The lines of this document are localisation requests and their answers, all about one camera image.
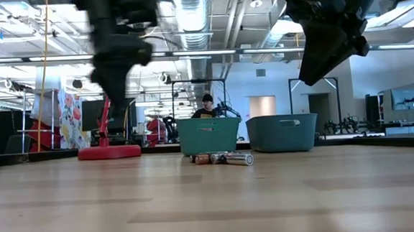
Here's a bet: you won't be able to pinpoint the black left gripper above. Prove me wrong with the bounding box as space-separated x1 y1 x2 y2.
88 31 158 136

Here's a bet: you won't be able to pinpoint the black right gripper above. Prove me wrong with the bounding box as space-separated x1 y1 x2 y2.
284 0 372 88

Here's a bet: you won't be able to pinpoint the teal green plastic bin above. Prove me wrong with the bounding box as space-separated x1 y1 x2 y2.
176 115 244 157

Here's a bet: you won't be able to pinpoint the silver battery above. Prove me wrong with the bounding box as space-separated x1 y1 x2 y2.
208 152 227 165
222 152 254 168

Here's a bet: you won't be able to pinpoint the black computer monitor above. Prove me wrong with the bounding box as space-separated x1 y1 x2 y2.
80 97 139 136

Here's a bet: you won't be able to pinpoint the floral patterned banner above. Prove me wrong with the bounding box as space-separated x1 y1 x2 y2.
56 87 93 151

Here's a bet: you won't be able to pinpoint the black cabinet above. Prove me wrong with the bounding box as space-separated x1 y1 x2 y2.
364 93 382 125

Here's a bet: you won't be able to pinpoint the black background robot arms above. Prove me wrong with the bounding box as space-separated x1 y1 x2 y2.
322 115 368 137

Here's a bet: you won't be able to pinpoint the red angled board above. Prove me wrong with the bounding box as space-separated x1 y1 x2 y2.
26 119 63 154

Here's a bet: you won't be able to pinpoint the person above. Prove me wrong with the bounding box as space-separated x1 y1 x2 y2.
190 93 218 120

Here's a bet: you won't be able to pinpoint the silver metal stand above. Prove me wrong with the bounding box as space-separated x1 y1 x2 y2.
13 88 60 154

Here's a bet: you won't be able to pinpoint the blue grey plastic bin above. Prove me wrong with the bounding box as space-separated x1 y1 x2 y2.
244 112 320 155

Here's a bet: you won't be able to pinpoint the dark grey chair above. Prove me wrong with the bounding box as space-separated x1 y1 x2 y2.
4 133 34 155

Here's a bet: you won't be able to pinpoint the copper-top black battery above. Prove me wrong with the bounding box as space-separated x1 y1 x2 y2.
188 152 211 166

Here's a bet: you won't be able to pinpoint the light blue box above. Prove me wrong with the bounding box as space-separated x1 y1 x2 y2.
385 125 414 139

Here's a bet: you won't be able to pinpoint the black metal frame stand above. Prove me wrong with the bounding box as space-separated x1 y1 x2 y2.
287 75 341 126
170 77 229 121

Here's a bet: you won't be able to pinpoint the silver smooth ceiling air duct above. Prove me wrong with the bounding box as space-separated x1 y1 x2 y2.
251 14 307 62

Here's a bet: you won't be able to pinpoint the red camera stand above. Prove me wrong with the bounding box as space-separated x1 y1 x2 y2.
74 93 142 162

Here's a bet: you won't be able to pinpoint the grey wall monitor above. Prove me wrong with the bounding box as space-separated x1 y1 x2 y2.
390 88 414 112

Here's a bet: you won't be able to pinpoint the black overhead frame bar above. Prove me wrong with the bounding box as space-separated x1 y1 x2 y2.
0 32 414 76

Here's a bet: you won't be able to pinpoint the silver ribbed ceiling air duct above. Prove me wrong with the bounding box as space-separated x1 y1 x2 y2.
170 0 219 110

